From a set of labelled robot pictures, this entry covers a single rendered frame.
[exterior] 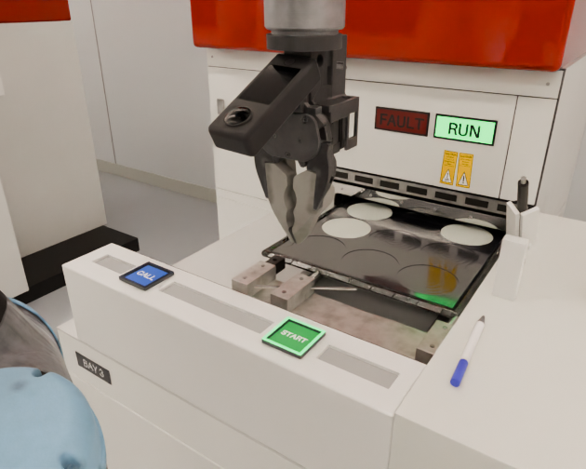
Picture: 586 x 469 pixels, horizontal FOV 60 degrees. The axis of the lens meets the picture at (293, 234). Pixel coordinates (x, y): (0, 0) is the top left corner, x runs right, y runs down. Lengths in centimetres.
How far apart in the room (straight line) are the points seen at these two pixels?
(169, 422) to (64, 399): 48
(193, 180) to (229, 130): 333
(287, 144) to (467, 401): 31
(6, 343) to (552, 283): 67
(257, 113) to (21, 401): 27
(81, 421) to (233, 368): 32
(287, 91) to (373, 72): 66
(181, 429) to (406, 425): 39
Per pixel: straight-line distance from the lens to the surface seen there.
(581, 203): 261
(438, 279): 89
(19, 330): 45
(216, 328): 64
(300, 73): 47
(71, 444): 34
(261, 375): 61
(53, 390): 36
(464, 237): 106
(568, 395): 61
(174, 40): 362
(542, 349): 66
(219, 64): 134
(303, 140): 49
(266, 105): 44
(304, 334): 62
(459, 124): 105
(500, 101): 103
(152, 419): 86
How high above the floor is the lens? 133
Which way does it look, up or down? 25 degrees down
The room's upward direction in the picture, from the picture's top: straight up
